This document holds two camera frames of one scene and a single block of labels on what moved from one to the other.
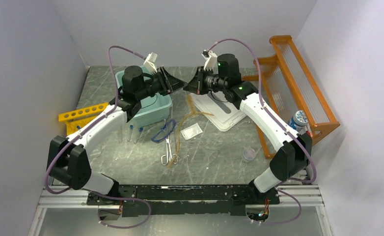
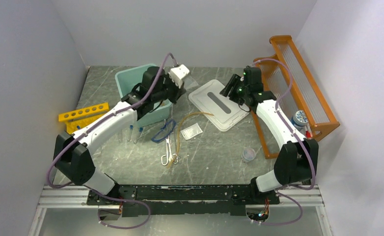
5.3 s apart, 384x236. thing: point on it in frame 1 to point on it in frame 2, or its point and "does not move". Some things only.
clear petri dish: x=248 y=154 does not move
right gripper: x=196 y=85 to x=233 y=82
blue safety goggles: x=163 y=133 does not move
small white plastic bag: x=191 y=131 does not move
